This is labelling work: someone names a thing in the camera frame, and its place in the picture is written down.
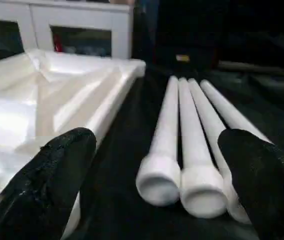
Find white plastic table leg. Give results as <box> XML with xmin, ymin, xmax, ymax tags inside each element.
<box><xmin>199</xmin><ymin>80</ymin><xmax>273</xmax><ymax>146</ymax></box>
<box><xmin>135</xmin><ymin>75</ymin><xmax>182</xmax><ymax>207</ymax></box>
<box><xmin>177</xmin><ymin>77</ymin><xmax>229</xmax><ymax>219</ymax></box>
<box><xmin>188</xmin><ymin>78</ymin><xmax>253</xmax><ymax>224</ymax></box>

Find red bottle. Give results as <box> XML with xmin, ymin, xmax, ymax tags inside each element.
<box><xmin>53</xmin><ymin>35</ymin><xmax>63</xmax><ymax>53</ymax></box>

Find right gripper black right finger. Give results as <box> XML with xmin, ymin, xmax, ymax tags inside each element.
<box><xmin>217</xmin><ymin>128</ymin><xmax>284</xmax><ymax>240</ymax></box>

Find white plastic table top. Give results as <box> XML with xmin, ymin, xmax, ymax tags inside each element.
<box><xmin>0</xmin><ymin>48</ymin><xmax>147</xmax><ymax>240</ymax></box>

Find white glass-door cabinet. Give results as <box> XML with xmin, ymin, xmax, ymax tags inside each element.
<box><xmin>0</xmin><ymin>0</ymin><xmax>134</xmax><ymax>60</ymax></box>

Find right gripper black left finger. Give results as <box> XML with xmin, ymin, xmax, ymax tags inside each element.
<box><xmin>0</xmin><ymin>127</ymin><xmax>98</xmax><ymax>240</ymax></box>

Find black work mat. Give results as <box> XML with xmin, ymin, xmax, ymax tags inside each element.
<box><xmin>64</xmin><ymin>62</ymin><xmax>284</xmax><ymax>240</ymax></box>

